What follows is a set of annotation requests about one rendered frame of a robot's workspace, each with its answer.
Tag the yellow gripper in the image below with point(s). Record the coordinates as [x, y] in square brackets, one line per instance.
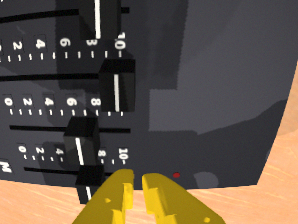
[168, 201]

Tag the black lighting desk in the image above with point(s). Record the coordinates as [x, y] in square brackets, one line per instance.
[208, 80]

